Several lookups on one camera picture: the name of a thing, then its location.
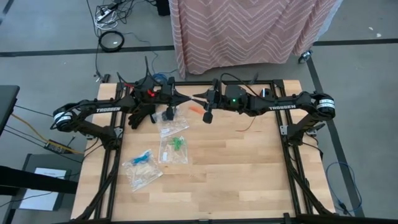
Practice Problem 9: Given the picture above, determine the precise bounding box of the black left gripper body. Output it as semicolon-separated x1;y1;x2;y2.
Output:
154;76;177;122

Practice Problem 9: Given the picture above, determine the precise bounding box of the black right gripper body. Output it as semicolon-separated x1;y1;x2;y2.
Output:
202;78;252;124

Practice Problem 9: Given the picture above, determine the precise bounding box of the orange rubber band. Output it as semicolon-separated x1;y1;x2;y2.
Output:
188;105;206;115

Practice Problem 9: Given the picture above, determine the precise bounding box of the long green rubber band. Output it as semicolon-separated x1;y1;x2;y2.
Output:
172;136;184;151

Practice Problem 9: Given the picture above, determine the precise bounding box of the pink chevron cloth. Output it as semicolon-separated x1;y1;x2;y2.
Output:
169;0;343;79

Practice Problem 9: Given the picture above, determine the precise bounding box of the silver caster wheel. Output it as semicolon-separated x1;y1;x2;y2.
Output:
297;49;313;65

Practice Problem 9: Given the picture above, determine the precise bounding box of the black box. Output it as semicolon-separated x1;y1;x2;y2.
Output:
156;0;171;17

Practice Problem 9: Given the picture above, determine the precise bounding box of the white power strip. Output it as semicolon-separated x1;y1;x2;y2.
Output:
95;9;112;22

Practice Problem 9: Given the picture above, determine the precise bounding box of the black and yellow device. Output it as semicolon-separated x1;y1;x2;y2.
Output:
43;139;78;156

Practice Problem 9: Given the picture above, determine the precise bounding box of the grey cabinet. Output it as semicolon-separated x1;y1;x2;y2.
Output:
18;153;73;212

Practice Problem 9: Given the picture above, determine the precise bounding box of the black desk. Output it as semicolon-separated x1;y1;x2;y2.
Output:
0;85;21;135

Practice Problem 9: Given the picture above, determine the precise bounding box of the black bar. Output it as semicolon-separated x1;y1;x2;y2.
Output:
0;164;78;196

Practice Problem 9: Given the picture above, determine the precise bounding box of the white paper sheet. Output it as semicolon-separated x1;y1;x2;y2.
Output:
19;167;68;211

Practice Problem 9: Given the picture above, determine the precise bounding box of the black aluminium table frame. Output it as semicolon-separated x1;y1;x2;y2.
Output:
71;79;336;224

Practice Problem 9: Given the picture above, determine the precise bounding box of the thin blue cable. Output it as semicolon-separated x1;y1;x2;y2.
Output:
150;46;178;83

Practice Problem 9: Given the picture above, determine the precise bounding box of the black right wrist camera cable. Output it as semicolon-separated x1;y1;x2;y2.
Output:
219;73;265;97

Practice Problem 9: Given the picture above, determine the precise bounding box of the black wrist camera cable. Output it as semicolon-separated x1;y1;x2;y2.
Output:
219;73;265;97
116;55;156;91

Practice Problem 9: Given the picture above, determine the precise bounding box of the black left wrist camera cable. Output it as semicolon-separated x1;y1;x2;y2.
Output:
116;55;156;91

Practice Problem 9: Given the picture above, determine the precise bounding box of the white coiled cable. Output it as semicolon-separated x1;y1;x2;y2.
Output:
94;17;119;31

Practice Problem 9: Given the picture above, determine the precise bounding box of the blue floor cable loop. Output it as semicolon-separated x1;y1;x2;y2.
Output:
325;161;364;216

